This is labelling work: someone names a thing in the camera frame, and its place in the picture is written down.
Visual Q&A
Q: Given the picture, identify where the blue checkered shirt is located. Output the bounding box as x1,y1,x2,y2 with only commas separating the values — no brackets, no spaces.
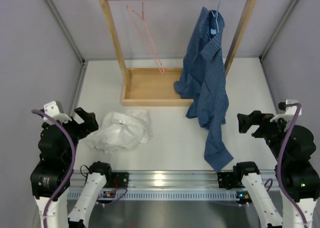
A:
173,7,233,172

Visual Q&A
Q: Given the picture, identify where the wooden clothes rack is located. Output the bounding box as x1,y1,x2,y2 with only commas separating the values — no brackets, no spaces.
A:
99,0,257,107

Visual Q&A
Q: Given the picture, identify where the right aluminium frame post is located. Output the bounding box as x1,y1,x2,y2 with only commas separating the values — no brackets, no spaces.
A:
258,0,300,112

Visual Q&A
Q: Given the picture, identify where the slotted cable duct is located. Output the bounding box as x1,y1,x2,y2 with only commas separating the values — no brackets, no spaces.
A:
66,189,251,201

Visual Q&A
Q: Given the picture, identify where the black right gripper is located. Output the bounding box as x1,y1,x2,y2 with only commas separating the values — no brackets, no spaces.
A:
237,110,291,162

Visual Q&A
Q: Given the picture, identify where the blue wire hanger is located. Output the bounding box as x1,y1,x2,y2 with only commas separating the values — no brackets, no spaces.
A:
211,0,222,34

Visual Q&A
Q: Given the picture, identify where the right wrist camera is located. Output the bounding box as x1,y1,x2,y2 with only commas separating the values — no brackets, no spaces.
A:
270,99,302,122

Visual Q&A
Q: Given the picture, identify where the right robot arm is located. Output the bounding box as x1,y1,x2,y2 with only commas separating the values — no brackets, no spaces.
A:
232,110,320,228

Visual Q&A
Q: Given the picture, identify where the aluminium mounting rail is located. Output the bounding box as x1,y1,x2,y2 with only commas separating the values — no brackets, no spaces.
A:
70,170,280,191

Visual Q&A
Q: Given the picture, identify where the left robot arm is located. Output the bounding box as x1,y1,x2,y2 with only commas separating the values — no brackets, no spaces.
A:
30,105,113,228

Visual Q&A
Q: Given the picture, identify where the white shirt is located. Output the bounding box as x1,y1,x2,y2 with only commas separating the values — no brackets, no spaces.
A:
84,108,153,155

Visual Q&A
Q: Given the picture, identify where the left aluminium frame post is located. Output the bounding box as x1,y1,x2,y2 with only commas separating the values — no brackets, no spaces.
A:
43,0,88,115

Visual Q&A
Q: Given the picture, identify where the pink wire hanger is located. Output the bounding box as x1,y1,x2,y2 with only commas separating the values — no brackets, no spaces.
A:
126,0,165,75

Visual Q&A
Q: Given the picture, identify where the aluminium frame post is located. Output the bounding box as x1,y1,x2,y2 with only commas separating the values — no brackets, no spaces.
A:
258,0,300,112
43,0,88,115

